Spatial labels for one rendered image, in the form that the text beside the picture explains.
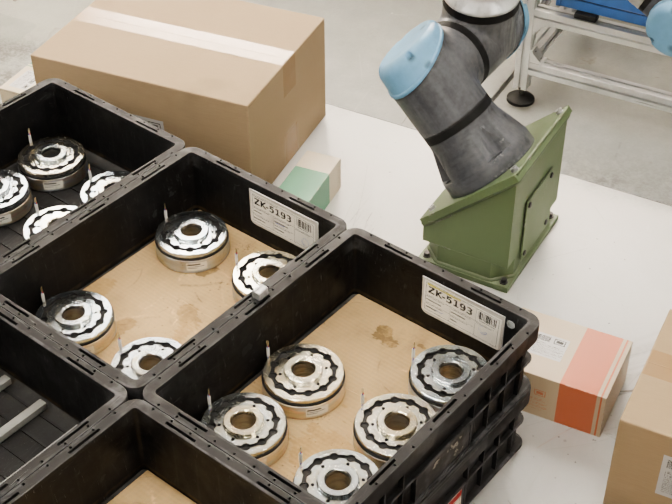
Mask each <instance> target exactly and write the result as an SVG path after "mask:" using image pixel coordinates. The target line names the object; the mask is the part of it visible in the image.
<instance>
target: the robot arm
mask: <svg viewBox="0 0 672 504"><path fill-rule="evenodd" d="M628 1H629V2H630V3H631V4H633V5H634V6H635V7H636V8H637V9H639V10H640V11H641V12H642V13H643V14H645V15H646V16H647V17H648V18H647V21H646V33H647V36H648V37H649V39H650V40H651V44H652V45H653V46H654V47H655V48H656V49H657V50H658V51H659V52H661V53H663V54H664V55H667V56H669V57H672V0H628ZM528 28H529V11H528V7H527V4H526V3H523V1H522V0H442V12H441V16H440V18H439V19H438V20H437V21H434V20H427V21H424V22H422V23H421V24H419V25H418V26H416V27H415V28H413V29H412V30H411V31H409V32H408V33H407V34H406V35H405V36H404V37H403V38H402V39H401V40H400V41H398V42H397V43H396V44H395V45H394V46H393V47H392V48H391V50H390V51H389V52H388V53H387V54H386V56H385V57H384V58H383V60H382V62H381V64H380V66H379V76H380V79H381V81H382V82H383V84H384V85H385V87H386V88H387V90H388V94H389V95H390V96H391V98H393V99H394V100H395V101H396V102H397V104H398V105H399V106H400V108H401V109H402V111H403V112H404V113H405V115H406V116H407V117H408V119H409V120H410V121H411V123H412V124H413V125H414V127H415V128H416V130H417V131H418V132H419V134H420V135H421V136H422V138H423V139H424V140H425V142H426V143H427V144H428V146H429V147H430V149H431V150H432V152H433V155H434V158H435V162H436V165H437V168H438V171H439V174H440V177H441V180H442V183H443V185H444V187H445V189H446V190H447V191H448V193H449V194H450V196H451V197H452V198H461V197H464V196H467V195H469V194H471V193H473V192H475V191H477V190H479V189H481V188H483V187H484V186H486V185H488V184H489V183H491V182H492V181H494V180H495V179H497V178H498V177H499V176H501V175H502V174H503V173H505V172H506V171H507V170H509V169H510V168H511V167H512V166H513V165H515V164H516V163H517V162H518V161H519V160H520V159H521V158H522V157H523V156H524V155H525V154H526V153H527V152H528V150H529V149H530V148H531V146H532V145H533V143H534V137H533V136H532V135H531V133H530V132H529V130H528V129H527V128H526V127H525V126H524V125H523V124H521V123H520V122H519V121H517V120H516V119H515V118H513V117H512V116H510V115H509V114H508V113H506V112H505V111H504V110H502V109H501V108H500V107H498V106H497V105H496V104H495V103H494V102H493V101H492V99H491V98H490V96H489V95H488V93H487V92H486V91H485V89H484V88H483V87H482V85H481V84H482V83H483V82H484V81H485V80H486V79H487V78H488V77H489V76H490V75H491V74H492V73H493V72H494V71H495V70H496V69H497V68H498V67H499V66H500V65H501V64H502V63H503V62H504V61H505V60H506V59H508V58H509V57H510V56H511V55H513V54H514V53H515V51H516V50H517V49H518V48H519V46H520V44H521V43H522V41H523V40H524V38H525V36H526V34H527V32H528Z"/></svg>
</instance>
